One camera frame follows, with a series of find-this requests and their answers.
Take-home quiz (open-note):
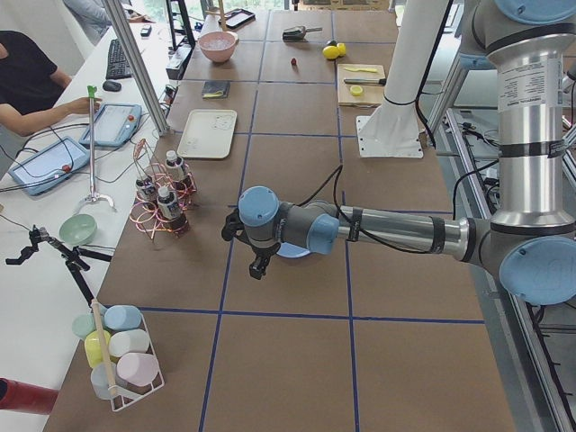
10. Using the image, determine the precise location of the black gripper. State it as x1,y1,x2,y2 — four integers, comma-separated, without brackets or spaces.
247,236,279,280

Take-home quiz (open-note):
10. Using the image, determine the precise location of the blue plate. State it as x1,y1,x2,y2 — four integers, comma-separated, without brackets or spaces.
277,243,311,259

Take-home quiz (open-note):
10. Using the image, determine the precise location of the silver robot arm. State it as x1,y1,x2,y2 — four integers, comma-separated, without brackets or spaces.
222,1,575,305

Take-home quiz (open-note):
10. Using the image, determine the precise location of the dark drink bottle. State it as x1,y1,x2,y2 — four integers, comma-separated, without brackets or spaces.
166,150,186,190
136,175,158,210
157,185,188,232

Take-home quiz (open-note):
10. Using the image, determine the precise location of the cream bear tray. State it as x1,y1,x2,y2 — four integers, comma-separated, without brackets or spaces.
176,109,238,159

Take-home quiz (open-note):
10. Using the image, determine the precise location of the white pastel cup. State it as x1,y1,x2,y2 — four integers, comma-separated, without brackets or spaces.
109,328,150,357

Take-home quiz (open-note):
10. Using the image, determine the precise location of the pink pastel cup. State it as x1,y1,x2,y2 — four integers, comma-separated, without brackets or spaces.
116,353,159,387

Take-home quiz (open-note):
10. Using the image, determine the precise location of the metal reacher grabber tool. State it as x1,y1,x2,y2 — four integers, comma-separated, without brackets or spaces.
73,85,117,215

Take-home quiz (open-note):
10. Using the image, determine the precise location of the yellow pastel cup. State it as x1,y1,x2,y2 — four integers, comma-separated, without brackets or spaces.
84,330,104,369

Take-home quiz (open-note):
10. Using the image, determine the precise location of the green pastel cup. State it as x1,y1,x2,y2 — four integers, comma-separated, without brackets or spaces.
71,313,95,340

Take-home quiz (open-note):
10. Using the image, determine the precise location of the green small bowl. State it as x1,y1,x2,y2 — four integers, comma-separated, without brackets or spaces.
58,213,97,247

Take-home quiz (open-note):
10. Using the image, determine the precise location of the black small tripod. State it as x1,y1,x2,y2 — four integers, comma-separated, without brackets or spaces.
5,226,113,305

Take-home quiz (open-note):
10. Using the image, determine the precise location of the pale blue pastel cup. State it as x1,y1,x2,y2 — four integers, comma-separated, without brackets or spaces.
90,363,113,401

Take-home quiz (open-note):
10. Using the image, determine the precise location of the grey folded cloth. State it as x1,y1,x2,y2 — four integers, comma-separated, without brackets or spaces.
202,80,230,99

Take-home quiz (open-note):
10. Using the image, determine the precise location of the wooden cutting board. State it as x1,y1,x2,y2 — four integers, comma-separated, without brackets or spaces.
337,64,386,106

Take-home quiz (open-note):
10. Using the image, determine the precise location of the far teach pendant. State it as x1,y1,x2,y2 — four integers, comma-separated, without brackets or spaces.
94,103,142,148

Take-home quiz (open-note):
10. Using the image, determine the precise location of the teach pendant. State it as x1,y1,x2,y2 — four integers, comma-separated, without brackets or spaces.
8,136,90,196
94,103,142,148

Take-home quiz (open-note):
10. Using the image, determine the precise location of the lemon half slice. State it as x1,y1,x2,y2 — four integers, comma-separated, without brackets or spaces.
349,85,364,97

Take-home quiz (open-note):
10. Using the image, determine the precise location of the steel rod black tip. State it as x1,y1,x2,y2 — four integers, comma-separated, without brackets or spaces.
344,78,387,86

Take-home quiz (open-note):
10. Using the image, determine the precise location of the pink bowl of ice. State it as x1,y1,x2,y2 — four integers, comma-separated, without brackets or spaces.
198,31,239,63

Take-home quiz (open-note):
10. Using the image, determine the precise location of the yellow lemon round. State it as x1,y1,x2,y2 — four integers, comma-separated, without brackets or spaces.
322,45,340,60

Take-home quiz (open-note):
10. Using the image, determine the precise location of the yellow plastic knife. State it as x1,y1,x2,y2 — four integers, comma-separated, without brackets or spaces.
344,67,378,73

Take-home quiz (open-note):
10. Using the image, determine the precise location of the black computer mouse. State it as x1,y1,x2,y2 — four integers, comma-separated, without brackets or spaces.
102,80,122,93

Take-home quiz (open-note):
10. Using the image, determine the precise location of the near teach pendant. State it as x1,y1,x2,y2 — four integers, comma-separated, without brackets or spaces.
8,136,90,196

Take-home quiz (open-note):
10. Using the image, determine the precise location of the metal scoop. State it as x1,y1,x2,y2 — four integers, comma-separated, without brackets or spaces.
282,26,323,41

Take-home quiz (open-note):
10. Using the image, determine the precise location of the yellow lemon oblong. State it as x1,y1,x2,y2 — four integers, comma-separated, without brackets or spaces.
336,42,347,57

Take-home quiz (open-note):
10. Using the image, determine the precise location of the black keyboard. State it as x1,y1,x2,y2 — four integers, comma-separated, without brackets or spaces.
105,39,131,80

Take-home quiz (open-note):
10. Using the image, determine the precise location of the red bottle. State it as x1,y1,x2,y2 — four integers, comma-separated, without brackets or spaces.
1,378,59,415

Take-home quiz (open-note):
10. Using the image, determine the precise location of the seated person black shirt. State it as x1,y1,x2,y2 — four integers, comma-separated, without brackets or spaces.
1,31,101,137

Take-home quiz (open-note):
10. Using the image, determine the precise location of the copper wire bottle rack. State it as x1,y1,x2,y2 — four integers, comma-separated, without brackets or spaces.
130,139,197,239

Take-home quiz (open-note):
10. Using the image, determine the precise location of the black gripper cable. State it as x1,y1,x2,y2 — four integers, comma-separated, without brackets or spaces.
298,164,496,253

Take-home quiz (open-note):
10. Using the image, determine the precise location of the white wire cup rack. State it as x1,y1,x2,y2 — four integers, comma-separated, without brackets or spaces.
91,300,165,412

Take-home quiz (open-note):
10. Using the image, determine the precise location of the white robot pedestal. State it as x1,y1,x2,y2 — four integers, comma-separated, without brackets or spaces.
356,0,452,158

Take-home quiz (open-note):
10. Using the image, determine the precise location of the aluminium frame post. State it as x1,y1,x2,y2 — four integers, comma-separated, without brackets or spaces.
103,0,170,136

